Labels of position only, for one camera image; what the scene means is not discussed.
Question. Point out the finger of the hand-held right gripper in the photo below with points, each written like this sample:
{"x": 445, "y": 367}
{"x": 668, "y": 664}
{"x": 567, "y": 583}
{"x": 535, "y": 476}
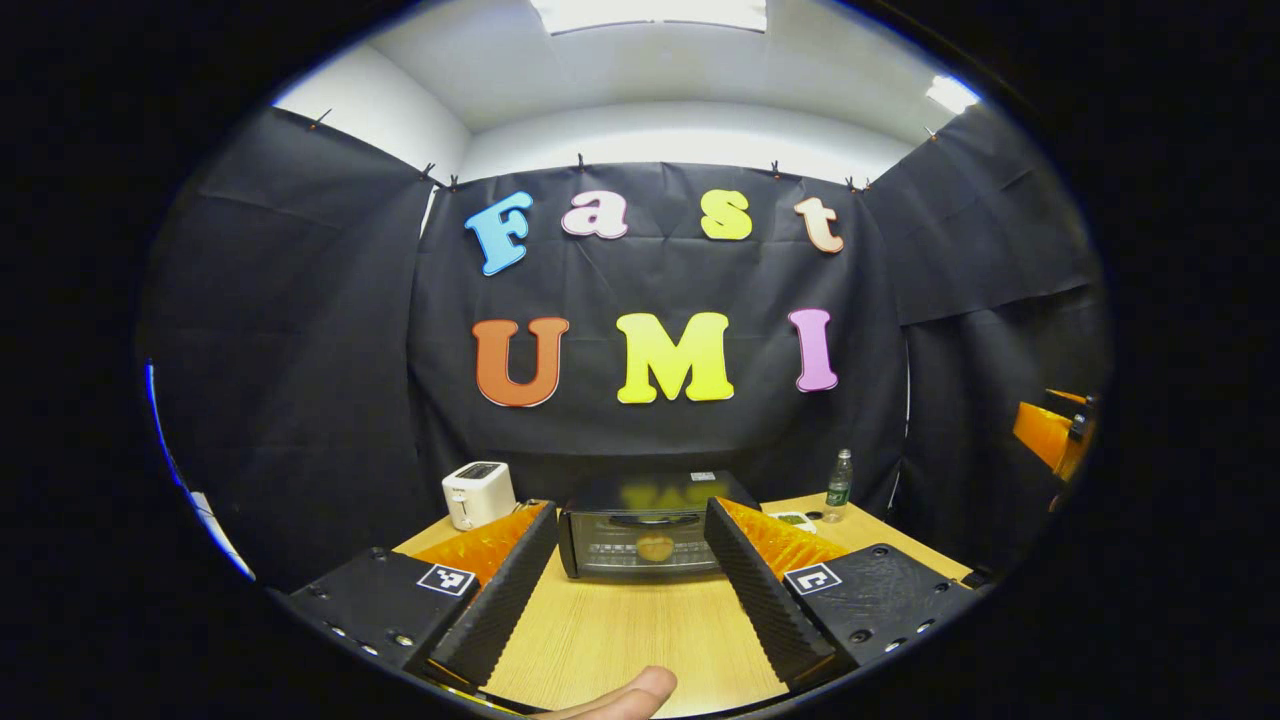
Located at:
{"x": 1045, "y": 440}

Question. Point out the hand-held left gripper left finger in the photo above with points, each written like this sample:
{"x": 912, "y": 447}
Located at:
{"x": 505, "y": 600}

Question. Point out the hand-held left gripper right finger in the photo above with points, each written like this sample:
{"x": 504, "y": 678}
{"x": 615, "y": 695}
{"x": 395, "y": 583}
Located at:
{"x": 760, "y": 595}

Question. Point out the round bread bun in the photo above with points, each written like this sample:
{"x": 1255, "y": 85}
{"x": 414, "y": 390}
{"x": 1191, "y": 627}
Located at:
{"x": 655, "y": 547}

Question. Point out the black electric oven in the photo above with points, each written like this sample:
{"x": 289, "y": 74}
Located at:
{"x": 640, "y": 495}

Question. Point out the white divided dish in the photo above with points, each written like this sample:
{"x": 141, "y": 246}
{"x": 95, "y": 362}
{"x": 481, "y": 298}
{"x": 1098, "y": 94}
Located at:
{"x": 795, "y": 520}

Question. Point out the white toaster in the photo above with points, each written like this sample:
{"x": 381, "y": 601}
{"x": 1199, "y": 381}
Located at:
{"x": 478, "y": 492}

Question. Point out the clear water bottle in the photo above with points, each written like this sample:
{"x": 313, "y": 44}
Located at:
{"x": 839, "y": 485}

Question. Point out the black backdrop cloth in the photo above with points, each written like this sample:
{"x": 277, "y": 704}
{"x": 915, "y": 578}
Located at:
{"x": 300, "y": 350}

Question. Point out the small ceiling light panel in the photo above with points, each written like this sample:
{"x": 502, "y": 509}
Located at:
{"x": 950, "y": 93}

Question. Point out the large ceiling light panel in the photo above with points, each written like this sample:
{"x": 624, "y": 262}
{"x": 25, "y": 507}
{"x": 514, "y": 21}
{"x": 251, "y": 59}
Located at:
{"x": 650, "y": 12}

